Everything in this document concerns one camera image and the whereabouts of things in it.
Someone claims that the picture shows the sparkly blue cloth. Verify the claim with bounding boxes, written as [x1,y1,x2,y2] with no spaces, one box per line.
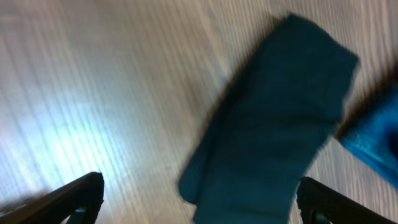
[340,84,397,187]

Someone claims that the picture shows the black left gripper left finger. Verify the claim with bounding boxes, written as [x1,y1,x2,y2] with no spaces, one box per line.
[1,172,104,224]

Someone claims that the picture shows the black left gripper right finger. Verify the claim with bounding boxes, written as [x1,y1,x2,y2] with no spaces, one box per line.
[297,177,396,224]

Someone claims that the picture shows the blue denim jeans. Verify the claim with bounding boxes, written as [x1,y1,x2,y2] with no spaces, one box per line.
[178,14,358,224]

